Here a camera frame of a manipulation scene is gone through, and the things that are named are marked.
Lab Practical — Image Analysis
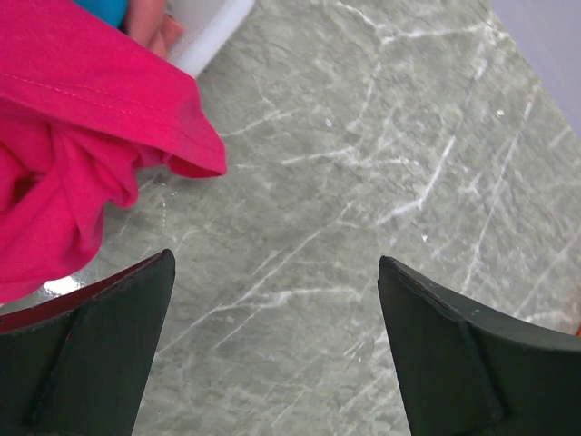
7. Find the peach cloth in basket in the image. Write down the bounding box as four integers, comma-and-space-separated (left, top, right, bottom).
124, 0, 184, 58

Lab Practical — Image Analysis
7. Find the blue t shirt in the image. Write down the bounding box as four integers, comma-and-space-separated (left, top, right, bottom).
75, 0, 128, 28

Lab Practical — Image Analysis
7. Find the pink t shirt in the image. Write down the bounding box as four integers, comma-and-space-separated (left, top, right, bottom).
1, 1, 227, 302

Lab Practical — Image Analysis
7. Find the white plastic laundry basket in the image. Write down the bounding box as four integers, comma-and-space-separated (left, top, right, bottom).
166, 0, 255, 78

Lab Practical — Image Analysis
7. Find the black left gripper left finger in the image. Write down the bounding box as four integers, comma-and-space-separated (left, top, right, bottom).
1, 250, 175, 436

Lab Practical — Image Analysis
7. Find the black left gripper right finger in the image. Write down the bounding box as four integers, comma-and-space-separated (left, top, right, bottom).
378, 256, 580, 435

